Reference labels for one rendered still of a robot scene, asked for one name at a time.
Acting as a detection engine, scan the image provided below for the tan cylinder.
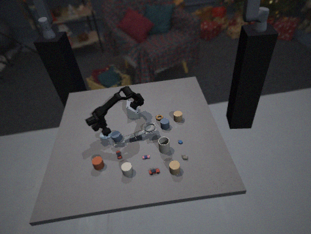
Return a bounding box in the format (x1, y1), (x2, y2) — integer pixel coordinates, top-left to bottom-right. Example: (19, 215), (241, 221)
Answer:
(169, 160), (180, 175)

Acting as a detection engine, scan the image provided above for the light blue round flat disc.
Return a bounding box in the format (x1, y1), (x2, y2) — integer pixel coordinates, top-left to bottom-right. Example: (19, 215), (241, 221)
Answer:
(100, 132), (112, 140)

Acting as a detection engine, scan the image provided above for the brown cylinder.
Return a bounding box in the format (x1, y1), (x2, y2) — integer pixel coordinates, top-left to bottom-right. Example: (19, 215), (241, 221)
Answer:
(91, 156), (105, 171)

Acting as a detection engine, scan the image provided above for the dark blue cylinder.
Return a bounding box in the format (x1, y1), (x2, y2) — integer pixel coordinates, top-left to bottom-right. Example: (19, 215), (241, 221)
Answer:
(111, 131), (123, 142)
(160, 118), (169, 130)

